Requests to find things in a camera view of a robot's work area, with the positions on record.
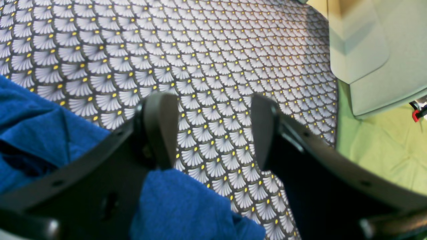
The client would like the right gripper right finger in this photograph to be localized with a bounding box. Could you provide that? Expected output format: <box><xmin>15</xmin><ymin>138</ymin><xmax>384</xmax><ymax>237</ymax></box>
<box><xmin>251</xmin><ymin>94</ymin><xmax>427</xmax><ymax>240</ymax></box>

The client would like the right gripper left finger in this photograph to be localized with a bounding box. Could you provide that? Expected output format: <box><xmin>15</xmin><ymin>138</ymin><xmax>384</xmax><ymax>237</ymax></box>
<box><xmin>1</xmin><ymin>92</ymin><xmax>178</xmax><ymax>240</ymax></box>

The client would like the blue long-sleeve T-shirt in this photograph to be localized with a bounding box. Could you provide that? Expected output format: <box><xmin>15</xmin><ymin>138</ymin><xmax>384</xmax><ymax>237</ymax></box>
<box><xmin>1</xmin><ymin>76</ymin><xmax>266</xmax><ymax>240</ymax></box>

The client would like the fan-patterned table cloth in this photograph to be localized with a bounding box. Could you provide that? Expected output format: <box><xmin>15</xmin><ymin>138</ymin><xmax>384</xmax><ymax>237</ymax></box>
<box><xmin>0</xmin><ymin>0</ymin><xmax>338</xmax><ymax>240</ymax></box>

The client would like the white plastic bin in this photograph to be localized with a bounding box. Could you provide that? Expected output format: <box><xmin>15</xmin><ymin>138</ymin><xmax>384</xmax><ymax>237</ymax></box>
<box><xmin>297</xmin><ymin>0</ymin><xmax>427</xmax><ymax>120</ymax></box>

